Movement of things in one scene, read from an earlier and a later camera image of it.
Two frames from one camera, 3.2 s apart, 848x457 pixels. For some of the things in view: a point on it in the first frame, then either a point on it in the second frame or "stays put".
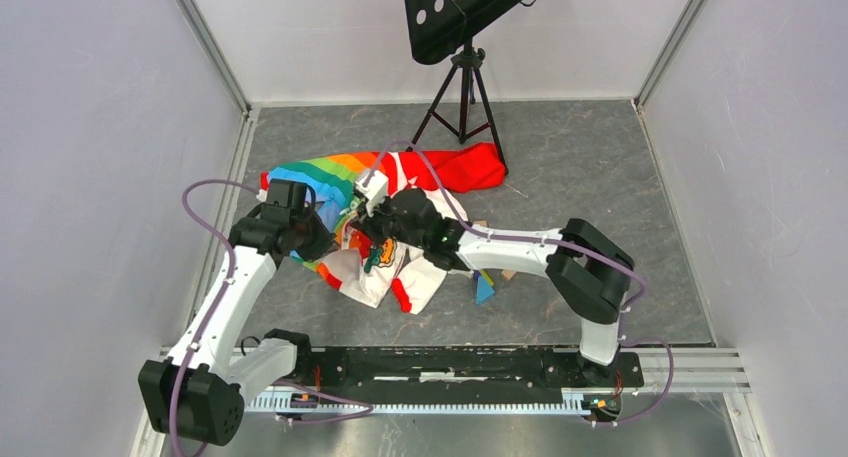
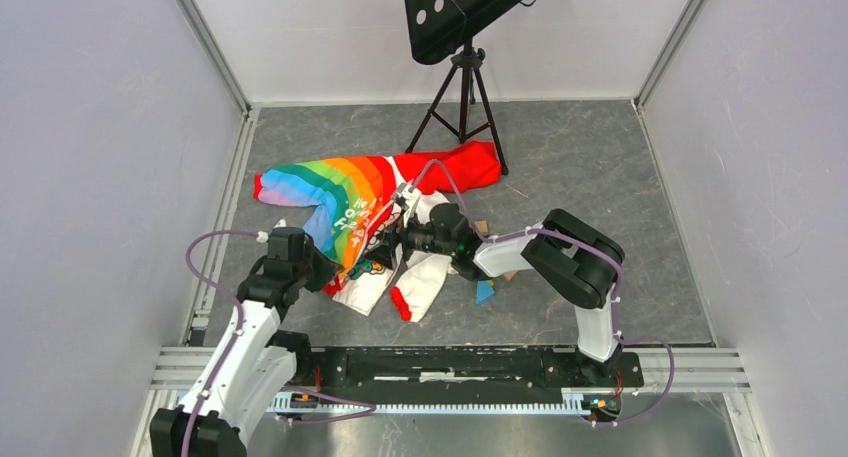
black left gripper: x=324 y=242 → x=326 y=267
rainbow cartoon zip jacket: x=343 y=188 stays put
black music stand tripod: x=442 y=14 stays put
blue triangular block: x=484 y=289 stays put
